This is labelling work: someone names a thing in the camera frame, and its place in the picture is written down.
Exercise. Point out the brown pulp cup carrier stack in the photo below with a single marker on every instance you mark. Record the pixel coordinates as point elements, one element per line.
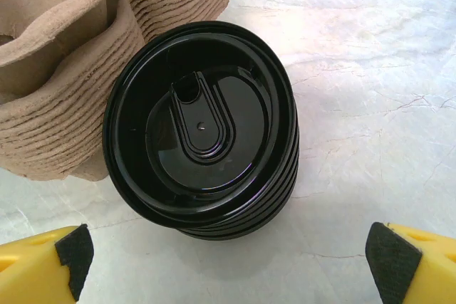
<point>53,122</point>

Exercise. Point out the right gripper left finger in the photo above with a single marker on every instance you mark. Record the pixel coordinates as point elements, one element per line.
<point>32,268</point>

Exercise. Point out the black plastic cup lid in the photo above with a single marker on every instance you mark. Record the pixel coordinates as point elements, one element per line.
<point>142,104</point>

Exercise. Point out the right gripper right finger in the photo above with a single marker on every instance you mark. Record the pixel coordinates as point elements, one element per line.
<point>420,268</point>

